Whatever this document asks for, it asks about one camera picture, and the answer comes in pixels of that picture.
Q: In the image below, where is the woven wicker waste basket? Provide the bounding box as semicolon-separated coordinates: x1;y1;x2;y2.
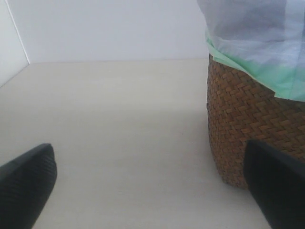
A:
207;58;305;189

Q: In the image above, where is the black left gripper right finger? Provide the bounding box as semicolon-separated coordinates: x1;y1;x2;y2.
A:
244;140;305;229

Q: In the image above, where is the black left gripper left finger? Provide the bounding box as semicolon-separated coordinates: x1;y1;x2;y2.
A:
0;143;57;229

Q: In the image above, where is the white plastic bin liner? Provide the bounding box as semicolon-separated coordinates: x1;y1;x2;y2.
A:
198;0;305;102

